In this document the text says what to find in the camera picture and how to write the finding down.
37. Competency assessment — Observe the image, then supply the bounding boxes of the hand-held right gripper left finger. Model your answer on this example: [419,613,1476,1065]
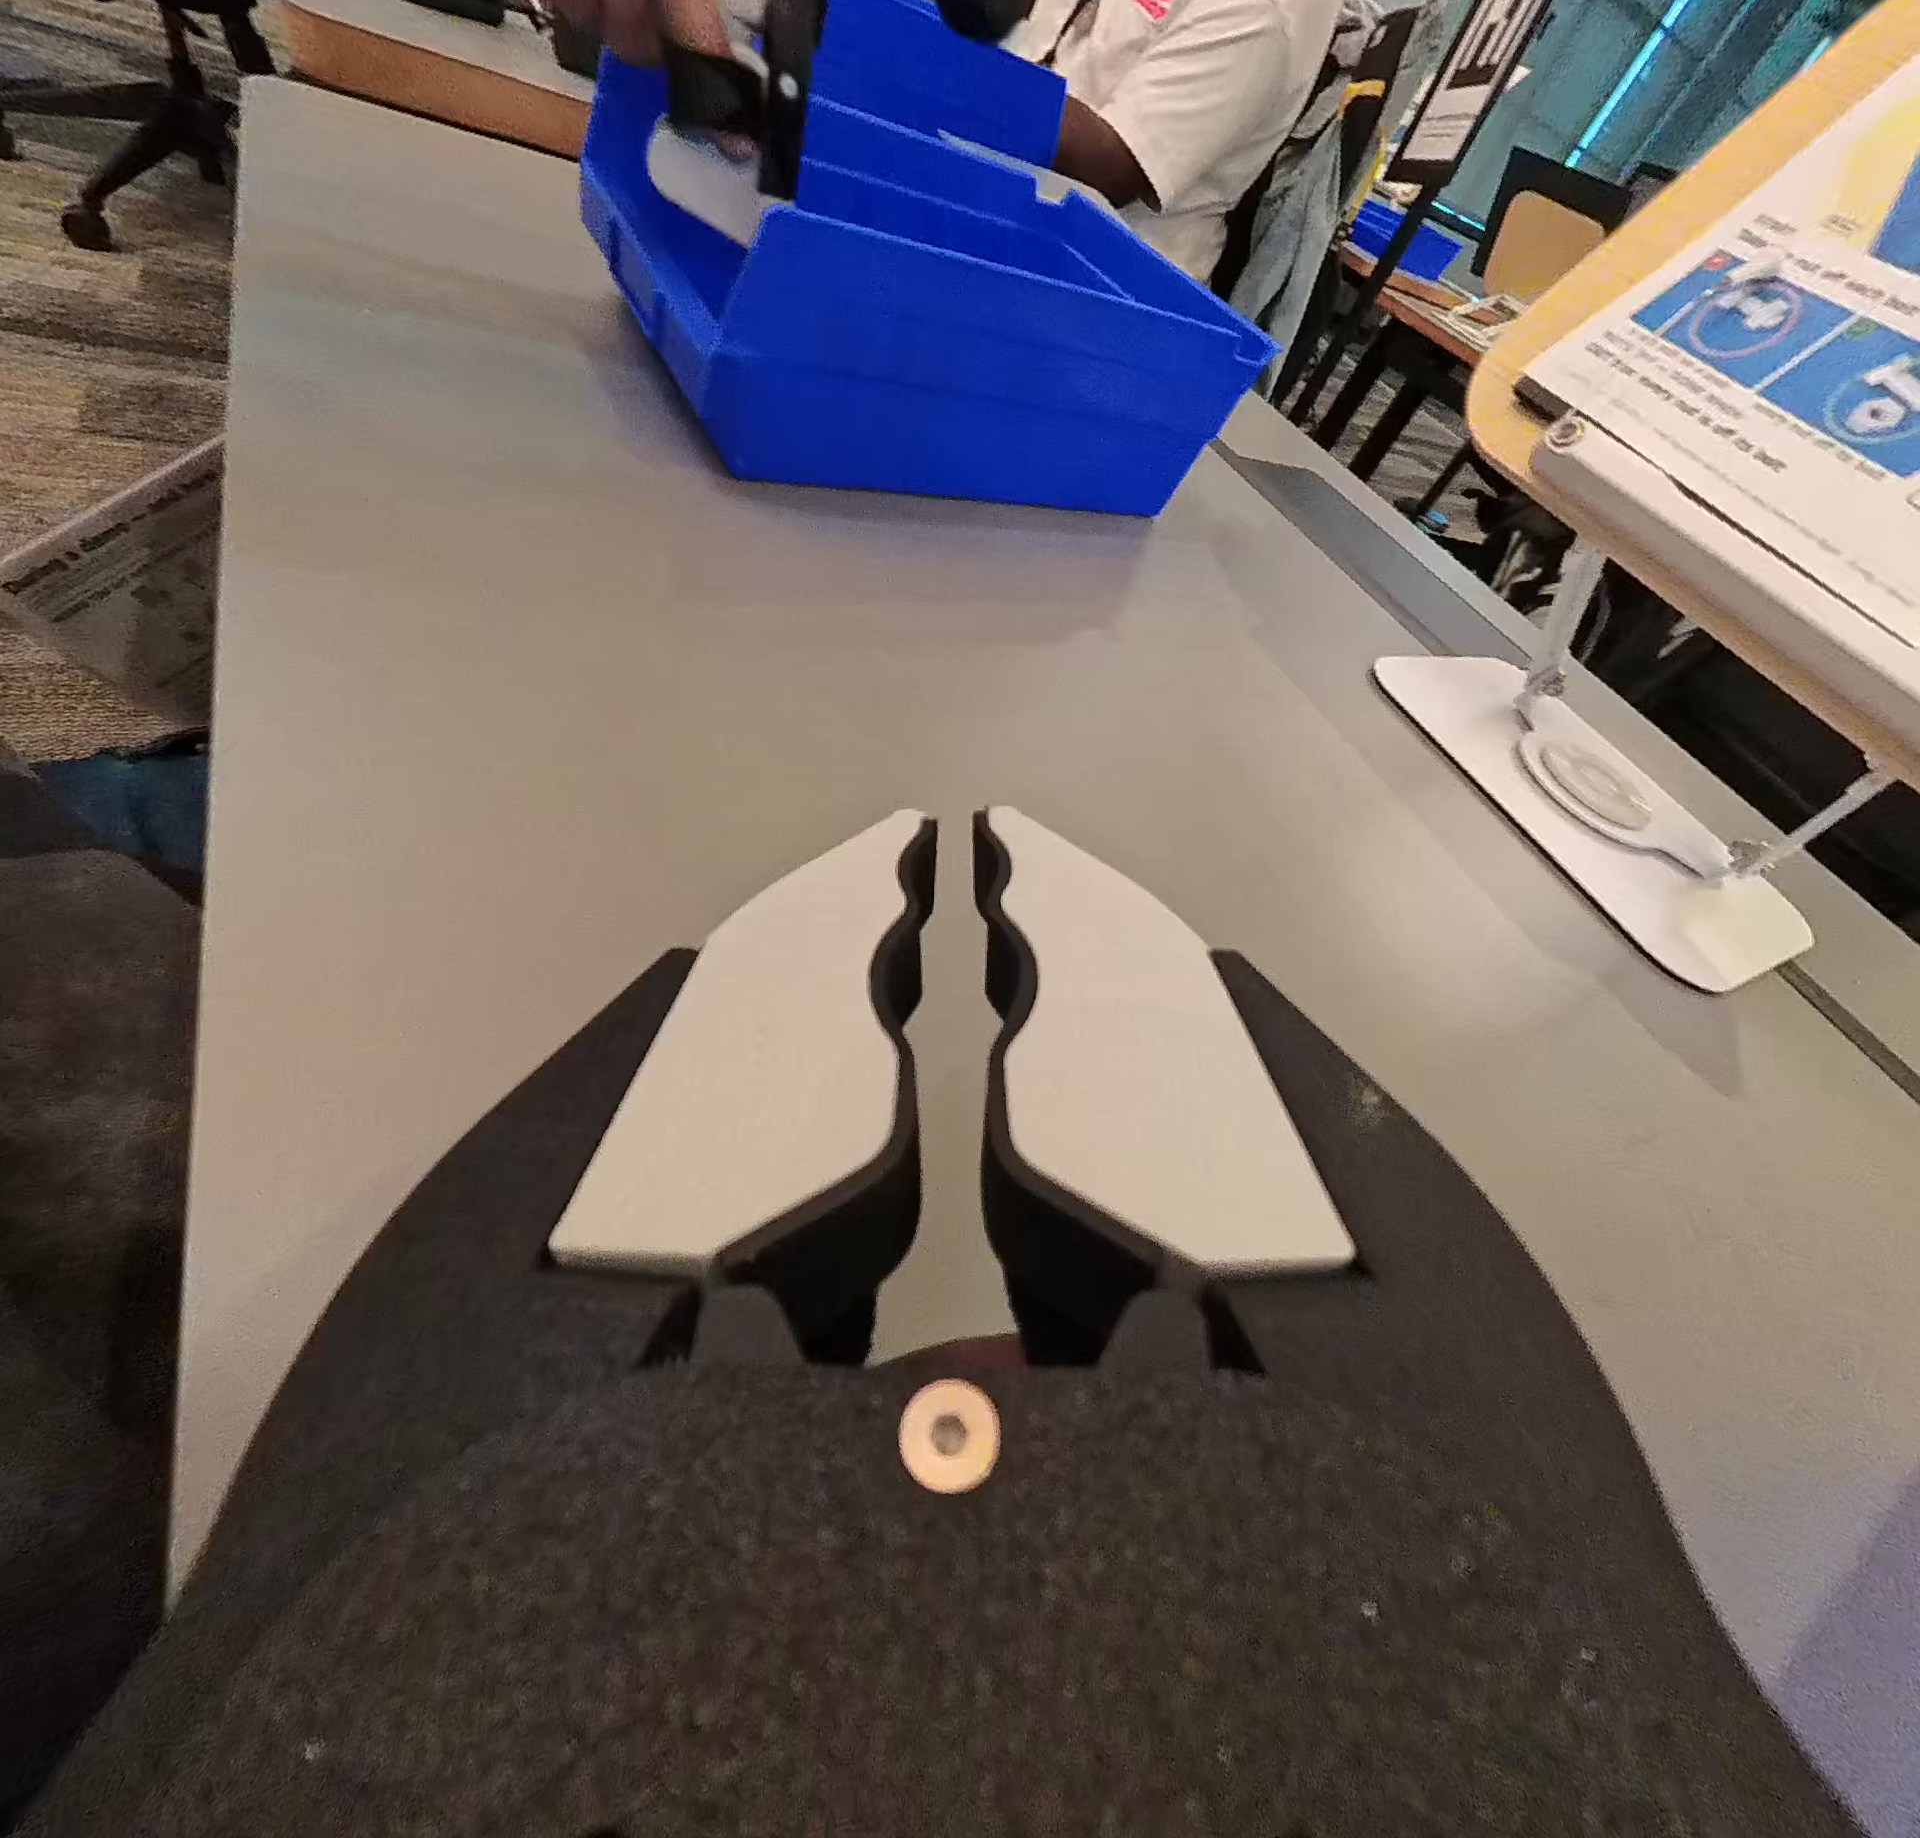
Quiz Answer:
[546,804,941,1367]

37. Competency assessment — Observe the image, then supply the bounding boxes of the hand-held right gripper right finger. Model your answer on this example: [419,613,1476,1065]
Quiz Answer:
[968,802,1363,1367]

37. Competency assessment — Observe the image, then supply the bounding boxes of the blue plastic bin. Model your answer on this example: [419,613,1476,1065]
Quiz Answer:
[576,0,1279,523]
[1348,198,1468,283]

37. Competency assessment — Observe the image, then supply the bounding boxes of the wood-edged grey desk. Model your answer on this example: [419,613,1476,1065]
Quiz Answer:
[273,0,603,162]

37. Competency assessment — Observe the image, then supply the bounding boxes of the white document stand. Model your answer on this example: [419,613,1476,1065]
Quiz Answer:
[1371,0,1920,996]

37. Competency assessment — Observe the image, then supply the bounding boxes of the black office chair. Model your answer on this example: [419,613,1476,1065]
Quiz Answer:
[0,0,282,256]

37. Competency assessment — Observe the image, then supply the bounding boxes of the brown wooden table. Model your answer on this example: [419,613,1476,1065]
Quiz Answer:
[1275,254,1524,521]

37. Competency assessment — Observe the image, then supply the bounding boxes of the blue jeans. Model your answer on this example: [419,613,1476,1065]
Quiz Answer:
[31,748,210,904]

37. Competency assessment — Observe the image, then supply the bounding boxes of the black framed marker sign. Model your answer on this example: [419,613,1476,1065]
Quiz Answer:
[1381,0,1602,201]

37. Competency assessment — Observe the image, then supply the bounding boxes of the tan chair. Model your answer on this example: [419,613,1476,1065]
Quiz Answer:
[1473,187,1617,313]

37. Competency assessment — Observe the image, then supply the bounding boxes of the newspaper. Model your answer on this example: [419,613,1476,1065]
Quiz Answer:
[0,433,228,736]

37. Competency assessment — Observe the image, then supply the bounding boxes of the instruction sheet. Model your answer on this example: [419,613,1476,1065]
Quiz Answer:
[1513,54,1920,657]

